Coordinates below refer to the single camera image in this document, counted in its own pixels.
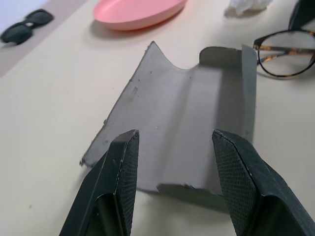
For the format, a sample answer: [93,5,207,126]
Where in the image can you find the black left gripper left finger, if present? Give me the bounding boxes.
[58,129,140,236]

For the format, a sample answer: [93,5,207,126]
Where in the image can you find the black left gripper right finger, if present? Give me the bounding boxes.
[212,128,315,236]

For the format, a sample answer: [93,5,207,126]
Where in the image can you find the grey open glasses case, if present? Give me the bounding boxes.
[79,40,257,213]

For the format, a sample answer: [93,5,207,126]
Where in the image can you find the tortoiseshell eyeglasses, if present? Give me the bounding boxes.
[253,29,315,80]

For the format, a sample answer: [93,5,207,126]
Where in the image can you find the pink plate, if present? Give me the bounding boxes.
[93,0,187,31]

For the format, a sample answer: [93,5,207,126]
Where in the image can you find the black right gripper tip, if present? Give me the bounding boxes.
[288,0,315,30]

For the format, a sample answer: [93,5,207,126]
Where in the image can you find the crumpled white paper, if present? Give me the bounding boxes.
[223,0,273,17]

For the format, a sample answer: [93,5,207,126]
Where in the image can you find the black sunglasses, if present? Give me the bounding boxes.
[0,9,54,45]

